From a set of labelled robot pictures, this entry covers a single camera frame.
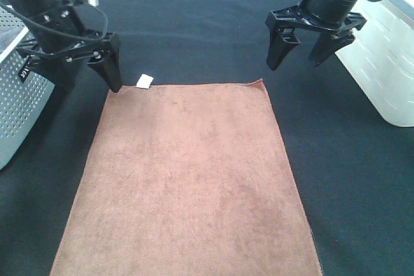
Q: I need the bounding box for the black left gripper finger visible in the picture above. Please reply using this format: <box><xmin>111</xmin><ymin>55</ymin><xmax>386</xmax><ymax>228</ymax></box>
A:
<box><xmin>28</xmin><ymin>59</ymin><xmax>83</xmax><ymax>93</ymax></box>
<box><xmin>87</xmin><ymin>33</ymin><xmax>123</xmax><ymax>93</ymax></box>

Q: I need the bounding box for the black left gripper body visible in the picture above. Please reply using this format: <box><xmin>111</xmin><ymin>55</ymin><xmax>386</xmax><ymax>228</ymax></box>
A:
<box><xmin>17</xmin><ymin>10</ymin><xmax>114</xmax><ymax>63</ymax></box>

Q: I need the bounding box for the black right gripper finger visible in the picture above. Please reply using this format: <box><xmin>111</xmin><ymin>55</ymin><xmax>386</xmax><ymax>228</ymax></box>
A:
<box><xmin>267</xmin><ymin>28</ymin><xmax>300</xmax><ymax>71</ymax></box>
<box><xmin>309</xmin><ymin>30</ymin><xmax>355</xmax><ymax>67</ymax></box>

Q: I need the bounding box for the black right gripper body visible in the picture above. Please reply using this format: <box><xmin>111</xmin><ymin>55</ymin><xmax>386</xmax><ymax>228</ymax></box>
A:
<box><xmin>265</xmin><ymin>6</ymin><xmax>367</xmax><ymax>34</ymax></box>

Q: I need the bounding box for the brown microfibre towel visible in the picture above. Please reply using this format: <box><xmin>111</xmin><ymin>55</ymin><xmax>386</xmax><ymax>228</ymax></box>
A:
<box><xmin>50</xmin><ymin>80</ymin><xmax>322</xmax><ymax>275</ymax></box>

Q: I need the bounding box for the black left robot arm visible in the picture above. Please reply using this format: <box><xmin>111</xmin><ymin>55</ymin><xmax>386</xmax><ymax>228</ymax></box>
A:
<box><xmin>1</xmin><ymin>0</ymin><xmax>123</xmax><ymax>92</ymax></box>

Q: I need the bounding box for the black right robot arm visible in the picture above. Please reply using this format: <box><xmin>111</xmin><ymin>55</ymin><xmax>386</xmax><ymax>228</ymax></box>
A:
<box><xmin>265</xmin><ymin>0</ymin><xmax>375</xmax><ymax>70</ymax></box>

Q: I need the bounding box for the dark grey towel in basket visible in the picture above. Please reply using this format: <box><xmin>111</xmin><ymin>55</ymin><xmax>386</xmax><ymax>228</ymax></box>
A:
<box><xmin>1</xmin><ymin>27</ymin><xmax>28</xmax><ymax>55</ymax></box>

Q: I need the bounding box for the grey perforated laundry basket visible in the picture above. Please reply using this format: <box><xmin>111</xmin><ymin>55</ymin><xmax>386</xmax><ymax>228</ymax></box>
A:
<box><xmin>1</xmin><ymin>8</ymin><xmax>54</xmax><ymax>168</ymax></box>

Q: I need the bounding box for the white plastic storage bin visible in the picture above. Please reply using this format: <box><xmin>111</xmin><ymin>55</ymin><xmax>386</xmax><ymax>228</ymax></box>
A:
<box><xmin>336</xmin><ymin>0</ymin><xmax>413</xmax><ymax>127</ymax></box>

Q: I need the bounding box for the black table cloth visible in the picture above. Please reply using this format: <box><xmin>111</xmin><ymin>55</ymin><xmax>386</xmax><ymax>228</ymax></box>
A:
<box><xmin>1</xmin><ymin>0</ymin><xmax>413</xmax><ymax>275</ymax></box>

